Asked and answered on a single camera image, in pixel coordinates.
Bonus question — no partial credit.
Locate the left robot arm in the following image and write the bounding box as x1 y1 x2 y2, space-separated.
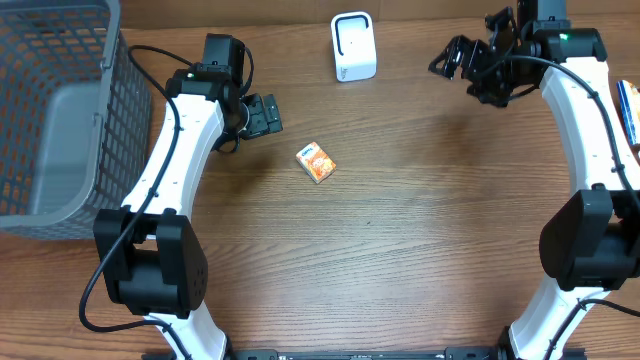
79 34 283 359

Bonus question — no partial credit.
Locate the grey plastic mesh basket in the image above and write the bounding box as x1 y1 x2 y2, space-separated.
1 0 152 240

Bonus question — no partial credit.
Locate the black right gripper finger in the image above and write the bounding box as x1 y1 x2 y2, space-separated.
428 35 471 80
484 6 517 50

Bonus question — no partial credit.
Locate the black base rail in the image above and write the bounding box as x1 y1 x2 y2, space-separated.
142 347 587 360

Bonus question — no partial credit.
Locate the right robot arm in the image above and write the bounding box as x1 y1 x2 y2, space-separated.
429 1 639 359

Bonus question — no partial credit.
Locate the small orange candy pack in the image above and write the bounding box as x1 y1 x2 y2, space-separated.
296 142 336 184

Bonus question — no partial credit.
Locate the white barcode scanner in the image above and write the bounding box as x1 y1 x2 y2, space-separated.
330 11 377 82

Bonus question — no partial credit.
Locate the white orange snack bag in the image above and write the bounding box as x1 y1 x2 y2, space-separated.
616 80 639 147

